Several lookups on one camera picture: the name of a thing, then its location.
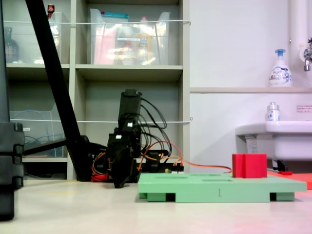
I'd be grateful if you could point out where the red cross columnar block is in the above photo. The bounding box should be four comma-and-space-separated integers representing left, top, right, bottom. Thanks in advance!
232, 153, 268, 178

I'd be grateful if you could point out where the beige shelf unit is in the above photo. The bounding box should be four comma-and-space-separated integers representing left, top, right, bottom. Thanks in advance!
0, 0, 191, 181

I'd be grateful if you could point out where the small silver capped bottle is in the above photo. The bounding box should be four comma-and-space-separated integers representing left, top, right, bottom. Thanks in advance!
266, 101, 280, 122

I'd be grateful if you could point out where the orange labelled bottle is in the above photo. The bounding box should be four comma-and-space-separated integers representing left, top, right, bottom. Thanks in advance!
136, 16, 154, 64

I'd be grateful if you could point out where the white tube with label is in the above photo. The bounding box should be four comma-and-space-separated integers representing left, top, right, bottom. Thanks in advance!
243, 135, 258, 155

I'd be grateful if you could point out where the dark glass bottle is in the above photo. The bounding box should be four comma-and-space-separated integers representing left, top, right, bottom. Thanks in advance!
3, 26, 20, 63

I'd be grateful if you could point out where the white cord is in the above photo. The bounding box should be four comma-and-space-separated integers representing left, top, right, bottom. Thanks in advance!
3, 19, 192, 26
9, 117, 194, 124

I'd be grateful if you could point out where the long orange wire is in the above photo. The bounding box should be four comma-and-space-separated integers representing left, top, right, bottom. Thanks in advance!
136, 141, 232, 174

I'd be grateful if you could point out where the metal faucet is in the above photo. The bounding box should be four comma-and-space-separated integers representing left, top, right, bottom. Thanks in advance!
299, 38, 312, 72

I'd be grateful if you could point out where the circuit board with green terminal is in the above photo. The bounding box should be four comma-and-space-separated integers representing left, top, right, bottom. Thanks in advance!
165, 167, 185, 175

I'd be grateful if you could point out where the red lettered wall label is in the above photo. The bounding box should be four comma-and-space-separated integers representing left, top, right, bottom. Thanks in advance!
296, 104, 312, 114

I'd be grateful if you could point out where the bottle with red gold cap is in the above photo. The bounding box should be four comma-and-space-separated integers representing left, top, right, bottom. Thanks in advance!
47, 3, 56, 20

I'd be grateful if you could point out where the green shape sorter board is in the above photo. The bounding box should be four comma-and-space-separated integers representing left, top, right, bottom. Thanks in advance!
137, 172, 308, 203

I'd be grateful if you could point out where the white foam soap pump bottle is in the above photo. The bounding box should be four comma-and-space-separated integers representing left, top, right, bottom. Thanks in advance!
269, 48, 293, 88

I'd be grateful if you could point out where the black tripod brace strut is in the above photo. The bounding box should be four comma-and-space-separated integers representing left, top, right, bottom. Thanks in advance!
23, 139, 68, 156

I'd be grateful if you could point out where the clear file box with cables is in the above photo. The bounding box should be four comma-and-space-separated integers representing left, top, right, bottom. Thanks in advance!
9, 111, 69, 158

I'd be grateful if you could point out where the clear plastic storage bin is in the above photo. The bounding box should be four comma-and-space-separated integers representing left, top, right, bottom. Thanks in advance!
3, 11, 63, 64
89, 8, 171, 66

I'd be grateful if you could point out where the black cable between arm motors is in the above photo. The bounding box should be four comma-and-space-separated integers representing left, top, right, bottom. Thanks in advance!
137, 97, 169, 154

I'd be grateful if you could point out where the red printed base bracket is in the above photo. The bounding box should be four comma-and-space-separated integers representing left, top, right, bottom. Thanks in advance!
91, 172, 109, 182

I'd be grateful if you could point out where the white sink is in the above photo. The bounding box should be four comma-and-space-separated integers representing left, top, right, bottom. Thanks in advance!
235, 120, 312, 162

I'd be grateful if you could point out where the large orange flat block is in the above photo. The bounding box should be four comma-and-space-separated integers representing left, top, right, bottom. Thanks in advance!
267, 170, 312, 190

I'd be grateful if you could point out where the black tripod leg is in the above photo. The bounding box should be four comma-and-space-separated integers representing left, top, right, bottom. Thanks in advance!
0, 0, 25, 221
25, 0, 95, 182

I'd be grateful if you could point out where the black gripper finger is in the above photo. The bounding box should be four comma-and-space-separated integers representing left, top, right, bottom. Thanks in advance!
127, 157, 137, 183
113, 160, 130, 189

